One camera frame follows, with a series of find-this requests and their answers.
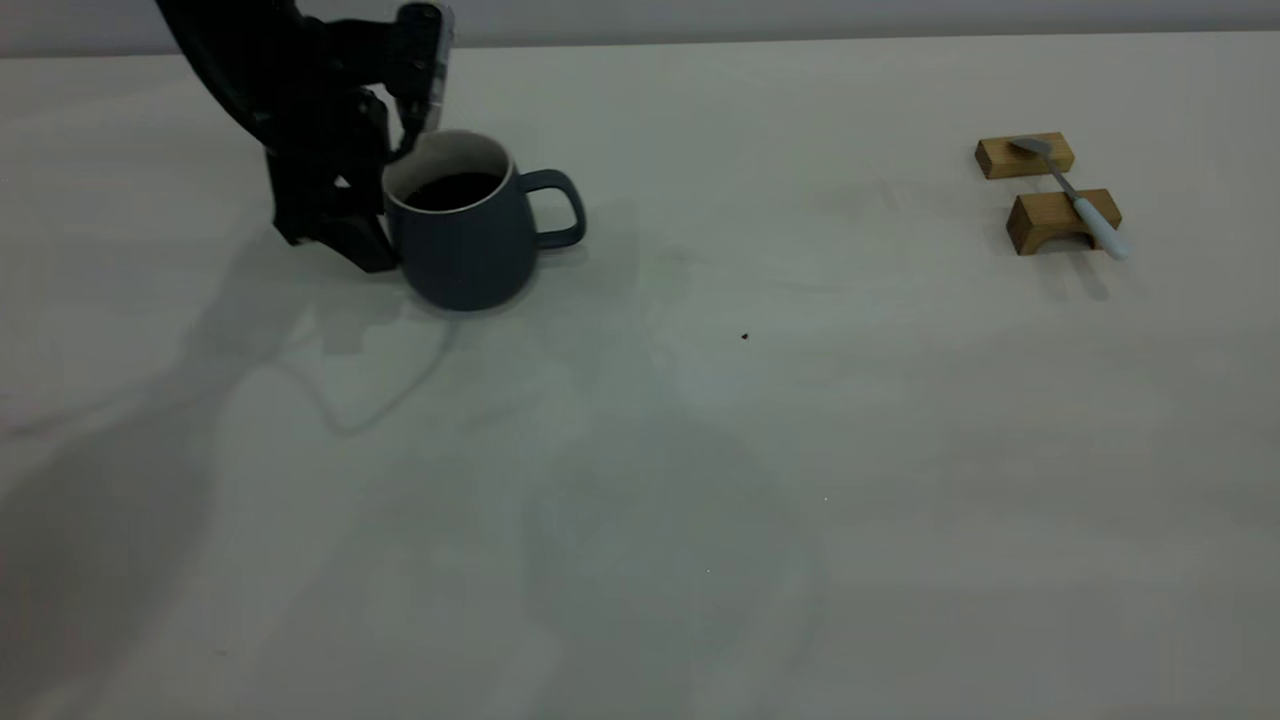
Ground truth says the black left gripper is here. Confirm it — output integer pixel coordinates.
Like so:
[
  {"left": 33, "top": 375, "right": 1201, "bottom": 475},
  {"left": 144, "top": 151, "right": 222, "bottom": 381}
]
[{"left": 265, "top": 90, "right": 419, "bottom": 273}]

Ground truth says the dark grey ceramic mug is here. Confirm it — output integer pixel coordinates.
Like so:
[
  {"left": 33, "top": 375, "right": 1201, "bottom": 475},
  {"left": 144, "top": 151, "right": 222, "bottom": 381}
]
[{"left": 382, "top": 128, "right": 588, "bottom": 313}]

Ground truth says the metal spoon with white handle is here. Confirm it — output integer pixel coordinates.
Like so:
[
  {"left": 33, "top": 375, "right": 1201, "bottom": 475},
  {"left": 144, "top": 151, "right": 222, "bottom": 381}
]
[{"left": 1008, "top": 136, "right": 1133, "bottom": 263}]

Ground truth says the rectangular wooden block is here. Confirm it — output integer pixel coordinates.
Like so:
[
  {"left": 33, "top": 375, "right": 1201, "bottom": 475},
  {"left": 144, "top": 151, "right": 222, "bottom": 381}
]
[{"left": 975, "top": 132, "right": 1076, "bottom": 181}]

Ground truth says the arched wooden block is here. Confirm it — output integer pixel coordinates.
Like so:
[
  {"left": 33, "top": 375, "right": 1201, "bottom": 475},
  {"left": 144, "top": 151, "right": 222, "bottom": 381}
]
[{"left": 1006, "top": 189, "right": 1123, "bottom": 257}]

